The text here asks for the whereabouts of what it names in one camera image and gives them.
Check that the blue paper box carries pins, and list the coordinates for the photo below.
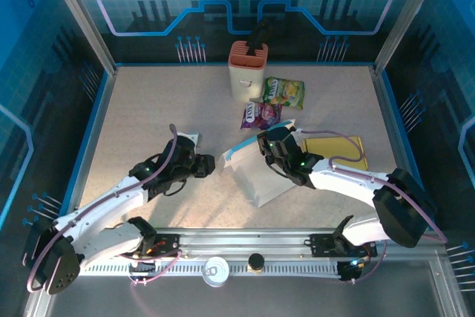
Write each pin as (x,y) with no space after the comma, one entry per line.
(256,179)

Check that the yellow paper box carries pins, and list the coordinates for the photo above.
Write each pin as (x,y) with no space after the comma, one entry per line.
(334,146)

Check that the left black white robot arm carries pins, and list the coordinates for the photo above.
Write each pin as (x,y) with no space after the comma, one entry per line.
(104,205)

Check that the black electronics box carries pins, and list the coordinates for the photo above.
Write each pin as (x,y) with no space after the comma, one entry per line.
(143,267)
(350,270)

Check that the purple candy bag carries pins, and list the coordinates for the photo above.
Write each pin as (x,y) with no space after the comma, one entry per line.
(259,116)

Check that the yellow green candy bag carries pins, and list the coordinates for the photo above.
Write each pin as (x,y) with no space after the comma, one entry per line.
(284,92)

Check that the cream knife block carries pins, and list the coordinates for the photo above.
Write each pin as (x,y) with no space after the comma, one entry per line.
(246,79)

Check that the white round lid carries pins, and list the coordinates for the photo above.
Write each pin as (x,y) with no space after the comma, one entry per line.
(216,271)

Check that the black round knob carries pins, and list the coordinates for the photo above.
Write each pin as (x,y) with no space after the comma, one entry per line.
(256,262)

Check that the grey metal panel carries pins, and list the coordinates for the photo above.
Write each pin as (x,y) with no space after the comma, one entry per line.
(259,298)

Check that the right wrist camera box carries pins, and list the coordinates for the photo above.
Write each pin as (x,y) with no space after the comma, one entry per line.
(295,133)

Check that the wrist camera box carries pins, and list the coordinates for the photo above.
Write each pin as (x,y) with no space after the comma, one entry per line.
(193,137)
(295,133)

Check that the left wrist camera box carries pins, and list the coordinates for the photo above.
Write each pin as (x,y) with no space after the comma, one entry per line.
(193,137)

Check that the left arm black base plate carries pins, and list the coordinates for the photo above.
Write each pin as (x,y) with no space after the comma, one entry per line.
(167,246)

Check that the aluminium mounting rail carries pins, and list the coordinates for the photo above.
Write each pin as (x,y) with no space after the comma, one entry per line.
(241,242)

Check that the aluminium side rail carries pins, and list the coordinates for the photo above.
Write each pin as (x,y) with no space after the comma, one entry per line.
(386,109)
(103,109)

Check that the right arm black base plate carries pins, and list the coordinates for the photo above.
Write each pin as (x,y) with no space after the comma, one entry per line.
(323,245)

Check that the aluminium frame post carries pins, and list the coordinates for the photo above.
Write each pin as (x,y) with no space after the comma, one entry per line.
(82,16)
(407,16)

